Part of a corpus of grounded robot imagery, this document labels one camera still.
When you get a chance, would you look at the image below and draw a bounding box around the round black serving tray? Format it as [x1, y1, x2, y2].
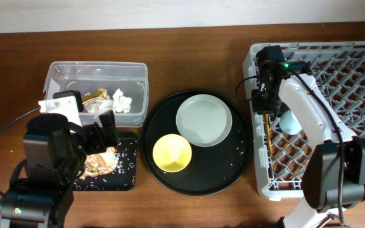
[140, 89, 253, 196]

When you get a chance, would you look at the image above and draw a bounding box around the small white napkin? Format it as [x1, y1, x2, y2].
[112, 89, 132, 113]

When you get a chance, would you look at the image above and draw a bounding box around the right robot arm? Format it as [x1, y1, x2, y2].
[252, 45, 365, 227]

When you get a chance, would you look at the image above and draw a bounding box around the clear plastic waste bin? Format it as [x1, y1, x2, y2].
[43, 61, 149, 127]

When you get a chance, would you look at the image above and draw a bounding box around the wooden chopstick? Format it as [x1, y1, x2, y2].
[264, 114, 272, 156]

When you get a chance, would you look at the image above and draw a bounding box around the black rectangular tray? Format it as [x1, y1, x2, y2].
[71, 131, 138, 192]

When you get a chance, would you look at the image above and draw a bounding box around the gold snack wrapper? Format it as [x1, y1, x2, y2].
[82, 88, 108, 105]

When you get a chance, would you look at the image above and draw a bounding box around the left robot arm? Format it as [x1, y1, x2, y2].
[0, 111, 120, 227]

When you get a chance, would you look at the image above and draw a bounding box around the yellow bowl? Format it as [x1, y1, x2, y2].
[152, 134, 193, 173]

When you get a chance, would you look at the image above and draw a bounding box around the blue cup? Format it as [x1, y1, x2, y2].
[279, 110, 302, 135]

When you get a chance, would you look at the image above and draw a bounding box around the large white napkin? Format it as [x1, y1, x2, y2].
[84, 99, 113, 114]

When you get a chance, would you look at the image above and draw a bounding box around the grey dishwasher rack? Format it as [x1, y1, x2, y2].
[251, 41, 365, 201]

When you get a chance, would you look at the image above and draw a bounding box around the grey plate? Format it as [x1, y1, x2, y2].
[176, 94, 233, 147]

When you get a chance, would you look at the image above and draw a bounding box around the food scraps and rice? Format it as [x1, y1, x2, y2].
[74, 139, 136, 190]

